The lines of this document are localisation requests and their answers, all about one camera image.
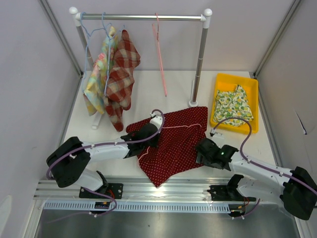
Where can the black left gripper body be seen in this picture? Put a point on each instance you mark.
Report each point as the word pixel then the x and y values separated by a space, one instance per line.
pixel 152 143

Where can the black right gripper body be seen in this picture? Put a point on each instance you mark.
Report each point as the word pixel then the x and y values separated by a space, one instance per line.
pixel 205 160

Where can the pink wire hanger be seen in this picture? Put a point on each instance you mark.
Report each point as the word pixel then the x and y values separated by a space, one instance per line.
pixel 170 127
pixel 155 28

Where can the red polka dot skirt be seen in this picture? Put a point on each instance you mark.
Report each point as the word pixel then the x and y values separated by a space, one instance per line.
pixel 175 152

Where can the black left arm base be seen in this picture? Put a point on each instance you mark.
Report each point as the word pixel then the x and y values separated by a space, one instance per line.
pixel 115 190

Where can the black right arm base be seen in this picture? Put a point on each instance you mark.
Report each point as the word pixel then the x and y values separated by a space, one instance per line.
pixel 222 193

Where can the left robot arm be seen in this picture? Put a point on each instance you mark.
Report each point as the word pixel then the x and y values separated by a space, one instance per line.
pixel 67 164

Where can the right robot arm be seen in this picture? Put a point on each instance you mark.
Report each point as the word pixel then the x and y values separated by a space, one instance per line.
pixel 294 190

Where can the red plaid skirt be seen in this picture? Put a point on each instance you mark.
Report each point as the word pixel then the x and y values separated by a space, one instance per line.
pixel 121 80

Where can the pastel plaid skirt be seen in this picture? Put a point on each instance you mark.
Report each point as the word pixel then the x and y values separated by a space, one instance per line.
pixel 93 92

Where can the lemon print cloth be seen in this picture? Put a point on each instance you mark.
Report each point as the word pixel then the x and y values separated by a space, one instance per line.
pixel 229 104

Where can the yellow plastic tray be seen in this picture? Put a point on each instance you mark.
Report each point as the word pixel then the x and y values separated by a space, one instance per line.
pixel 226 82

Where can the white clothes rack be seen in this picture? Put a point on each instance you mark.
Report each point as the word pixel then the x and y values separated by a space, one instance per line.
pixel 204 18

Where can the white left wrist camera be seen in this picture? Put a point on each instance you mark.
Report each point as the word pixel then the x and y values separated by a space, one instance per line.
pixel 156 120

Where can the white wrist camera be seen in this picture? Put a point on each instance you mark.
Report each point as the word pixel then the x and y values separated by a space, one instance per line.
pixel 216 135
pixel 156 120

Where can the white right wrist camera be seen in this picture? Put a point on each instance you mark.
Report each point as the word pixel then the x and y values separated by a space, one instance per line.
pixel 216 135

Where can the aluminium front rail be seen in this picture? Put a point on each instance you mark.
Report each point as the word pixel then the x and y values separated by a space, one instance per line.
pixel 175 190

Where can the blue wire hanger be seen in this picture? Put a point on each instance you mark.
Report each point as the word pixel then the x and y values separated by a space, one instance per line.
pixel 88 57
pixel 109 46

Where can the slotted cable duct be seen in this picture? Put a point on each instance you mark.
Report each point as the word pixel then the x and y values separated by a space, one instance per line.
pixel 138 206

